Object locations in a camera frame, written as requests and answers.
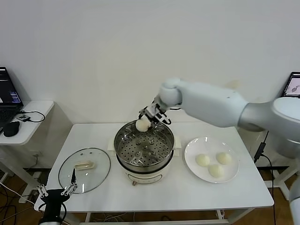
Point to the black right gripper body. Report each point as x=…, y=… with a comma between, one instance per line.
x=155, y=113

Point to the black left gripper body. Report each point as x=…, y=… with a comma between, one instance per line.
x=54, y=199

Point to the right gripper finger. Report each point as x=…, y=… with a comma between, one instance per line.
x=156, y=124
x=142, y=114

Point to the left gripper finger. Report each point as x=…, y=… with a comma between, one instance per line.
x=73, y=180
x=42, y=191

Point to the white steamed baozi bun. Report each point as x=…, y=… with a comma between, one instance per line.
x=142, y=125
x=216, y=170
x=202, y=160
x=223, y=158

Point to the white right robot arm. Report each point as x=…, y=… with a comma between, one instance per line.
x=211, y=103

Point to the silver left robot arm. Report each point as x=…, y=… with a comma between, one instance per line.
x=50, y=221

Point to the perforated steel steamer basket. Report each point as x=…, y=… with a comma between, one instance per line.
x=143, y=167

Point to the cream electric cooker pot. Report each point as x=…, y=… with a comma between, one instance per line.
x=143, y=177

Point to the round white plate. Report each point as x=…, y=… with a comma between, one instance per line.
x=194, y=168

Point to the white side table with mouse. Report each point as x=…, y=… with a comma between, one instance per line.
x=35, y=133

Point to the black computer mouse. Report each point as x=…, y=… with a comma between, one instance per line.
x=12, y=129

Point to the small black usb hub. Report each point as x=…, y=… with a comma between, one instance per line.
x=24, y=117

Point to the black laptop with dark screen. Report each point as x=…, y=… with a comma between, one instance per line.
x=9, y=93

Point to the white side table with strip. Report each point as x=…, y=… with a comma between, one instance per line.
x=276, y=140

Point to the grey laptop with pale screen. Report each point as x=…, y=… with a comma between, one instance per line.
x=293, y=86

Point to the white wall socket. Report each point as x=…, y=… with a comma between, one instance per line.
x=36, y=155

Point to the white table frame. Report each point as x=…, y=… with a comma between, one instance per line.
x=152, y=222

